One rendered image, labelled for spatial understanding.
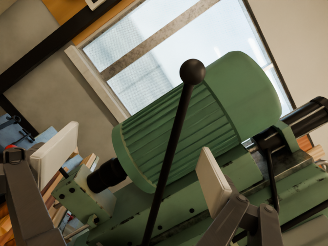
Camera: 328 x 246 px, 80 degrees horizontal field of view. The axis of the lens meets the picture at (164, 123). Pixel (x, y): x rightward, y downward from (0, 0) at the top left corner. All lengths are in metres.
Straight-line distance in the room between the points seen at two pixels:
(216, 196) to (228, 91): 0.23
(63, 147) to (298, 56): 1.96
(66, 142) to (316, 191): 0.44
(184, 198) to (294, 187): 0.21
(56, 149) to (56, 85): 1.75
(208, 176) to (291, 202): 0.31
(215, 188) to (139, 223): 0.34
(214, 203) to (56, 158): 0.13
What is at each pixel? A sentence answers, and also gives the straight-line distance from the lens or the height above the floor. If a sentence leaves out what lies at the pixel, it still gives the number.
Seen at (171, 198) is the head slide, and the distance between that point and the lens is 0.45.
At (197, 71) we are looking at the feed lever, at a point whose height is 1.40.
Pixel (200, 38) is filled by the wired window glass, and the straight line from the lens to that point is 1.80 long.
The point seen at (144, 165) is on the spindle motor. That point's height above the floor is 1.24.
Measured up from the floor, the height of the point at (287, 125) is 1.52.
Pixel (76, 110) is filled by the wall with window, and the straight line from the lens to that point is 1.89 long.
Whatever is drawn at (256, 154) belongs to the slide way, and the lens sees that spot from 0.54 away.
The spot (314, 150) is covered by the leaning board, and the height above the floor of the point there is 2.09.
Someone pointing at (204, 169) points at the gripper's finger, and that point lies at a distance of 0.20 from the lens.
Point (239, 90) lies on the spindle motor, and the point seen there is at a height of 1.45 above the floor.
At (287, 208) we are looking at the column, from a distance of 0.49.
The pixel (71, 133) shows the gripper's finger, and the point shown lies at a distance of 0.20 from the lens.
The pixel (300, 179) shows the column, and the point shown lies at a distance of 0.48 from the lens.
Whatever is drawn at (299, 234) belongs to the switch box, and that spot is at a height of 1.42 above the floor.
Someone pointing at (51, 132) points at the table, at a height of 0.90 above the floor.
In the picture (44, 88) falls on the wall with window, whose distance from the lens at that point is 1.97.
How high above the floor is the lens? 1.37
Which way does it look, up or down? 9 degrees down
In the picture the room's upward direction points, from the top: 58 degrees clockwise
